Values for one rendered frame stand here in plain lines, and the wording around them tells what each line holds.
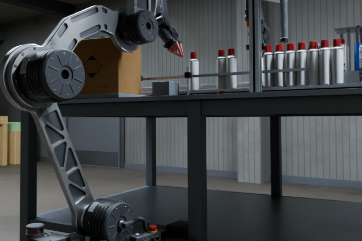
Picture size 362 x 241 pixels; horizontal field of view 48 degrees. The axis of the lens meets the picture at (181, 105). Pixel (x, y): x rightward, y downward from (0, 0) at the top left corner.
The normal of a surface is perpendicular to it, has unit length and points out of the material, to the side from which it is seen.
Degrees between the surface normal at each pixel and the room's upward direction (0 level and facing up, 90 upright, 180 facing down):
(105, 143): 90
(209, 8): 90
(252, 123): 90
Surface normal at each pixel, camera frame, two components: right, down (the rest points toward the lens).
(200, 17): -0.58, -0.03
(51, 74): 0.81, -0.03
